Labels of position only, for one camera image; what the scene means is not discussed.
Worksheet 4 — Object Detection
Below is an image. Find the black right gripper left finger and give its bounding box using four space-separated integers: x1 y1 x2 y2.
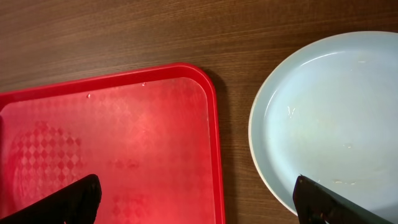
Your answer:
1 174 102 224

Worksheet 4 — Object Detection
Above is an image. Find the pale green plate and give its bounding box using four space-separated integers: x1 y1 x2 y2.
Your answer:
248 31 397 223

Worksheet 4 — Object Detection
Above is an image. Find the red plastic tray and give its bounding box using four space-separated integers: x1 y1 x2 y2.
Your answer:
1 63 225 224

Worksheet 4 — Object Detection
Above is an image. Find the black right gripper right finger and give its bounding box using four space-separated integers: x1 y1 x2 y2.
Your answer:
292 175 392 224

